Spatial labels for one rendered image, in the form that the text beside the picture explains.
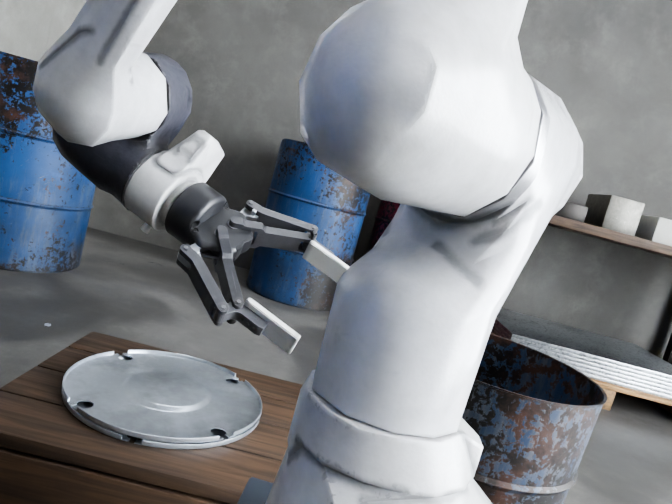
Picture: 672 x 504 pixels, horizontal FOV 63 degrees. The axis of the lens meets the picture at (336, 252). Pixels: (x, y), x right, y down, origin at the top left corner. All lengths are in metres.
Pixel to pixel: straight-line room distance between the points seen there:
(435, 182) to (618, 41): 3.82
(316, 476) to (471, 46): 0.27
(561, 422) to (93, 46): 0.85
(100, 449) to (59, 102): 0.40
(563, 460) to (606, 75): 3.25
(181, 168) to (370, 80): 0.42
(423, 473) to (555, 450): 0.67
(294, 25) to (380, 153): 3.51
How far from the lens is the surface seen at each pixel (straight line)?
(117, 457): 0.74
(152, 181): 0.66
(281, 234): 0.68
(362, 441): 0.36
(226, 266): 0.62
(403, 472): 0.37
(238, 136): 3.71
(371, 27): 0.29
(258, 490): 0.53
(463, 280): 0.36
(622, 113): 4.06
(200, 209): 0.64
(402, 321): 0.34
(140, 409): 0.83
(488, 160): 0.32
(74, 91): 0.59
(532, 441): 0.99
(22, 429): 0.78
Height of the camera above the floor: 0.73
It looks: 7 degrees down
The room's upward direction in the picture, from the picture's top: 15 degrees clockwise
